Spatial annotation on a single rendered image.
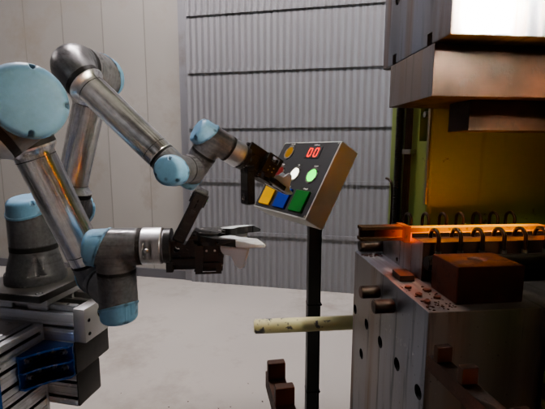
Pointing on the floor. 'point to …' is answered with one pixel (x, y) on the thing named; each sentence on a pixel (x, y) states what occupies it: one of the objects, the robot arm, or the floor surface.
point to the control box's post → (311, 316)
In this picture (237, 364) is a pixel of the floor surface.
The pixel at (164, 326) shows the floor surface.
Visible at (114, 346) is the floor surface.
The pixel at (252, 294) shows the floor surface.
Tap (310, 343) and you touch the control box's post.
